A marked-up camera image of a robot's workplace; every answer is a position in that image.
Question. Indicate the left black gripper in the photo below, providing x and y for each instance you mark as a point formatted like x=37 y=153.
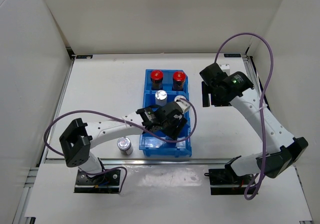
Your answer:
x=170 y=132

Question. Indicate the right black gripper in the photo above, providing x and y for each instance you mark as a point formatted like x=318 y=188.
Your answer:
x=205 y=95

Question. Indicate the red-lid sauce jar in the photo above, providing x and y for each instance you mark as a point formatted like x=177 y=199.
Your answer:
x=178 y=81
x=156 y=77

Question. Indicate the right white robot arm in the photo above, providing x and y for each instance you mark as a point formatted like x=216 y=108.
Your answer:
x=280 y=149

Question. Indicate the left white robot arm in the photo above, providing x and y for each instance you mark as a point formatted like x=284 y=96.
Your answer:
x=80 y=137

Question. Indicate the near blue storage bin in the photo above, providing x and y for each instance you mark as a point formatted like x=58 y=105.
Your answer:
x=154 y=147

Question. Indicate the far blue storage bin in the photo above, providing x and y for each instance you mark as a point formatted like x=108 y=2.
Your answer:
x=167 y=83

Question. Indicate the right blue corner label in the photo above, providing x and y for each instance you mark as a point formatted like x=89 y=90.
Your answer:
x=232 y=55

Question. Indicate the blue corner label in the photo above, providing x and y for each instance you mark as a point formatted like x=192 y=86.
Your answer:
x=232 y=55
x=84 y=57

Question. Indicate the left blue corner label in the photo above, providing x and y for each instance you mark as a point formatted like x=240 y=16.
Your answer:
x=84 y=57

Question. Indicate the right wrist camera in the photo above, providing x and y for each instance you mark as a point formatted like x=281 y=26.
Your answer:
x=212 y=75

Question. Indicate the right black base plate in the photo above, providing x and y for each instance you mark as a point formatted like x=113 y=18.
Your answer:
x=222 y=183

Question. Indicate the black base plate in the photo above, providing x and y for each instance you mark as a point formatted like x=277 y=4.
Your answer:
x=222 y=183
x=106 y=183

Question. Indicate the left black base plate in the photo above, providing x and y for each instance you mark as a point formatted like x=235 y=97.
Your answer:
x=106 y=183

